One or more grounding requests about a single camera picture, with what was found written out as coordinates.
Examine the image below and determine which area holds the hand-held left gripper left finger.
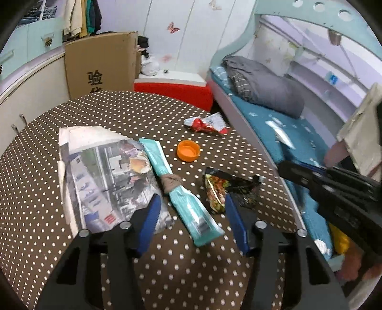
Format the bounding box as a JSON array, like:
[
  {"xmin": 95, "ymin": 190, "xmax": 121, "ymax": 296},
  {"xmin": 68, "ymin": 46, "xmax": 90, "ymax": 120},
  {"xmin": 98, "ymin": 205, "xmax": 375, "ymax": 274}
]
[{"xmin": 36, "ymin": 194, "xmax": 162, "ymax": 310}]

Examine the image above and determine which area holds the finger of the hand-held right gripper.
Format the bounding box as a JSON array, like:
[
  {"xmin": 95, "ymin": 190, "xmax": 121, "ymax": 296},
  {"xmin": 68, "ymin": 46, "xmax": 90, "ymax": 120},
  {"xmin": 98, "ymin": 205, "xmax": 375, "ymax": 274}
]
[
  {"xmin": 295, "ymin": 160, "xmax": 328, "ymax": 176},
  {"xmin": 278, "ymin": 161, "xmax": 321, "ymax": 193}
]

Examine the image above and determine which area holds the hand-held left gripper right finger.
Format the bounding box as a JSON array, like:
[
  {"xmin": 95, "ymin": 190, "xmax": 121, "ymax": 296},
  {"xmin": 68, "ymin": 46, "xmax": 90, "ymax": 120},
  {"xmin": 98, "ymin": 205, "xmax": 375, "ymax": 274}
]
[{"xmin": 224, "ymin": 192, "xmax": 350, "ymax": 310}]

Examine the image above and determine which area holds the dark snack packet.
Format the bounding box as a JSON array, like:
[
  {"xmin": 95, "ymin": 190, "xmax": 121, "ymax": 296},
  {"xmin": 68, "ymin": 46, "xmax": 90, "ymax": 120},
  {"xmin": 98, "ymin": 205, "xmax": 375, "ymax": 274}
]
[{"xmin": 204, "ymin": 167, "xmax": 261, "ymax": 214}]

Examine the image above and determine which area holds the teal plastic packet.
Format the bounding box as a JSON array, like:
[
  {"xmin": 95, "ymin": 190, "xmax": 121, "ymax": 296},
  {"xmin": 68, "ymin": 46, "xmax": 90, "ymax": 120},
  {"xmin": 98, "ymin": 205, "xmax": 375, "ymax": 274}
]
[{"xmin": 140, "ymin": 139, "xmax": 225, "ymax": 247}]

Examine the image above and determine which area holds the brown paper bag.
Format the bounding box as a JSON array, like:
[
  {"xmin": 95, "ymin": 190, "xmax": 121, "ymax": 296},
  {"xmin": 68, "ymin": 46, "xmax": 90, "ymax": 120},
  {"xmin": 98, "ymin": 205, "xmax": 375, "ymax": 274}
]
[{"xmin": 337, "ymin": 83, "xmax": 382, "ymax": 177}]

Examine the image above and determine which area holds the newspaper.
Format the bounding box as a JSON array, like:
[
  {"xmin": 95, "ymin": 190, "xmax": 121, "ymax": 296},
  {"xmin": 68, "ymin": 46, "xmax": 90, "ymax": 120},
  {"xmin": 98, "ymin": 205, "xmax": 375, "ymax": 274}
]
[{"xmin": 58, "ymin": 126, "xmax": 174, "ymax": 234}]

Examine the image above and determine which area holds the orange bottle cap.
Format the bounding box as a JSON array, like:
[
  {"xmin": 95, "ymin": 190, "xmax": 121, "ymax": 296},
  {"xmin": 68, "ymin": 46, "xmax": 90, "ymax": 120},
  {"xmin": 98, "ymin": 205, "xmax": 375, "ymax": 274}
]
[{"xmin": 177, "ymin": 140, "xmax": 201, "ymax": 162}]

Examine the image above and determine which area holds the red and white wrapper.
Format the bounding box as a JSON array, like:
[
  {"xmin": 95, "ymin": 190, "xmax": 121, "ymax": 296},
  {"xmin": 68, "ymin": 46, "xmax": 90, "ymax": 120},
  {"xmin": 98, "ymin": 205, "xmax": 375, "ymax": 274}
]
[{"xmin": 183, "ymin": 113, "xmax": 231, "ymax": 136}]

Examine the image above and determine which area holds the person's right hand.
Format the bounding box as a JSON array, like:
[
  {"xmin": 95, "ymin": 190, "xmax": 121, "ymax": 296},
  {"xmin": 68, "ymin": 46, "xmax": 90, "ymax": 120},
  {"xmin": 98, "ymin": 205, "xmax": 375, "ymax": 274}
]
[{"xmin": 325, "ymin": 139, "xmax": 349, "ymax": 168}]

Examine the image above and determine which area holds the yellow bag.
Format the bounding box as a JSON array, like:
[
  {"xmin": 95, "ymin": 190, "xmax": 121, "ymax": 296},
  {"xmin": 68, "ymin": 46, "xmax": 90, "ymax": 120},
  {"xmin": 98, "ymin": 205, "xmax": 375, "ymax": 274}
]
[{"xmin": 329, "ymin": 226, "xmax": 350, "ymax": 254}]

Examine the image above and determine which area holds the teal bed sheet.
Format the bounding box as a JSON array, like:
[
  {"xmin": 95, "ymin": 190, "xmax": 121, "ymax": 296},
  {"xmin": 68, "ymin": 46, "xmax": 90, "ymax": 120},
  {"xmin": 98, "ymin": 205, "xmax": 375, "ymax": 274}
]
[{"xmin": 209, "ymin": 66, "xmax": 334, "ymax": 255}]

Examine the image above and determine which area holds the orange bag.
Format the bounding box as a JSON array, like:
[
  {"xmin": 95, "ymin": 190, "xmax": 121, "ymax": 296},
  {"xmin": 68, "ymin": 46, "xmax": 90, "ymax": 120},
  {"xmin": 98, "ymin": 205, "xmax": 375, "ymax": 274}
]
[{"xmin": 343, "ymin": 247, "xmax": 368, "ymax": 281}]

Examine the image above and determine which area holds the grey quilt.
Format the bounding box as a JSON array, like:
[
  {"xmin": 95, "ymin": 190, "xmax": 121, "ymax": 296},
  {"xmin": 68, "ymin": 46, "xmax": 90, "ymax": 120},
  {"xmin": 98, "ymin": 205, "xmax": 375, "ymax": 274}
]
[{"xmin": 222, "ymin": 55, "xmax": 305, "ymax": 120}]

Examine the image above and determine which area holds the red box with white lid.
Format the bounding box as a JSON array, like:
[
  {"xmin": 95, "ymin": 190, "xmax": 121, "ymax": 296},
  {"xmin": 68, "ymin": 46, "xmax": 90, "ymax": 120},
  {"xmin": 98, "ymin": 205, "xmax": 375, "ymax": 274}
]
[{"xmin": 134, "ymin": 71, "xmax": 214, "ymax": 112}]

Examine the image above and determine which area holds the white cloth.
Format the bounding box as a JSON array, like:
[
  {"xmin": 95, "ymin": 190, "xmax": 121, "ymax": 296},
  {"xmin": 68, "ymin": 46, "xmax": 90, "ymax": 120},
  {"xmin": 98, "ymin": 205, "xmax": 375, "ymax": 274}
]
[{"xmin": 141, "ymin": 55, "xmax": 160, "ymax": 77}]

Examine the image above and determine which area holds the large cardboard box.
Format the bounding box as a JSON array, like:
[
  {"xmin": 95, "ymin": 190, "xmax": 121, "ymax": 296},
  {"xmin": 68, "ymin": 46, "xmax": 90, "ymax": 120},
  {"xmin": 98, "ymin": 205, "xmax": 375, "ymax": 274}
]
[{"xmin": 64, "ymin": 31, "xmax": 139, "ymax": 99}]

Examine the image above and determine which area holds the white wardrobe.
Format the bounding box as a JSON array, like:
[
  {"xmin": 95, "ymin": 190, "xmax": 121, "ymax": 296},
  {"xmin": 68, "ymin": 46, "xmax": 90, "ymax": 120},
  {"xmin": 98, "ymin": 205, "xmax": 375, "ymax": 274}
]
[{"xmin": 140, "ymin": 0, "xmax": 255, "ymax": 81}]

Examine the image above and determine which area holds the black cloth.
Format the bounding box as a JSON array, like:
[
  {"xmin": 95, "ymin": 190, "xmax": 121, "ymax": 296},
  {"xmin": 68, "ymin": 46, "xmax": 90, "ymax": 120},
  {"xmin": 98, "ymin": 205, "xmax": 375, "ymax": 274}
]
[{"xmin": 137, "ymin": 36, "xmax": 150, "ymax": 58}]

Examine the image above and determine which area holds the cream cabinet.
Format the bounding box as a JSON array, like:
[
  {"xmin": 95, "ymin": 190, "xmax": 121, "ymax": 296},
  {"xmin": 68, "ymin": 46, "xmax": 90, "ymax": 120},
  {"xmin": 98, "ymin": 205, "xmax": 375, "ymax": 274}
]
[{"xmin": 0, "ymin": 46, "xmax": 70, "ymax": 155}]

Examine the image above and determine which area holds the dark hanging garment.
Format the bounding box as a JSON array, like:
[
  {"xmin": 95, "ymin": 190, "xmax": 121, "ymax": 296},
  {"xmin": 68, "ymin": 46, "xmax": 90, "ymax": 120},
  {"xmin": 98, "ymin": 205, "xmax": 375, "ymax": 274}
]
[{"xmin": 91, "ymin": 0, "xmax": 103, "ymax": 33}]

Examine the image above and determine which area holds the green hanging garment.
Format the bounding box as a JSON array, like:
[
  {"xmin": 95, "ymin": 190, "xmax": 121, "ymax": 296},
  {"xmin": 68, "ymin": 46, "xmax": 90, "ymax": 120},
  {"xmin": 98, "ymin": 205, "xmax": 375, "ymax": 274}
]
[{"xmin": 81, "ymin": 0, "xmax": 94, "ymax": 34}]

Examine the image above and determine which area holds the beige hanging garment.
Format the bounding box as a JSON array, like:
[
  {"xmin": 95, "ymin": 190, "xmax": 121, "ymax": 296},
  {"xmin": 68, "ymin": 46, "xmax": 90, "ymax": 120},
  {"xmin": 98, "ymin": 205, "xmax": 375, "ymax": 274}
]
[{"xmin": 62, "ymin": 0, "xmax": 83, "ymax": 38}]

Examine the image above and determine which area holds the wide mint green drawer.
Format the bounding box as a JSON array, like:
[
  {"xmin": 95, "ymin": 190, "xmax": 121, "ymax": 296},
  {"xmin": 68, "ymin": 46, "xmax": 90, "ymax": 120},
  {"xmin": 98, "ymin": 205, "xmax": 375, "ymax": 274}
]
[{"xmin": 0, "ymin": 25, "xmax": 29, "ymax": 76}]

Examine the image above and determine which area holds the narrow mint green drawer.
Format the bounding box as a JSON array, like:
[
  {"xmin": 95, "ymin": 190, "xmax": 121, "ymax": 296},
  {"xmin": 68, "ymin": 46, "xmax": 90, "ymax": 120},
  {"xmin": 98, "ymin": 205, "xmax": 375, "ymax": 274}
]
[{"xmin": 27, "ymin": 18, "xmax": 65, "ymax": 57}]

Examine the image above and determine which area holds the stack of folded jeans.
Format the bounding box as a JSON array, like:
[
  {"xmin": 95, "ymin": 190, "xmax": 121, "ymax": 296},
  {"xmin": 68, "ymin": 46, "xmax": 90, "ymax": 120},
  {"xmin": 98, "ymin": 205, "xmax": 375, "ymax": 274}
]
[{"xmin": 18, "ymin": 0, "xmax": 59, "ymax": 25}]

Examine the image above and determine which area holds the brown hair tie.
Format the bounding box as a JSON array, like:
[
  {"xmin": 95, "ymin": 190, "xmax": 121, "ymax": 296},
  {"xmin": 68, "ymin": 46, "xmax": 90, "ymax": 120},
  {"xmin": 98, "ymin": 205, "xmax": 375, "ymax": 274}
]
[{"xmin": 159, "ymin": 174, "xmax": 184, "ymax": 194}]

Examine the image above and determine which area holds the mint green bed frame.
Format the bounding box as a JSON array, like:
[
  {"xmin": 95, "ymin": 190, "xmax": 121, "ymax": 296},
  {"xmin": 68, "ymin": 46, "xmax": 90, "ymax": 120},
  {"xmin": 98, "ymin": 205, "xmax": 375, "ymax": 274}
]
[{"xmin": 207, "ymin": 0, "xmax": 382, "ymax": 144}]

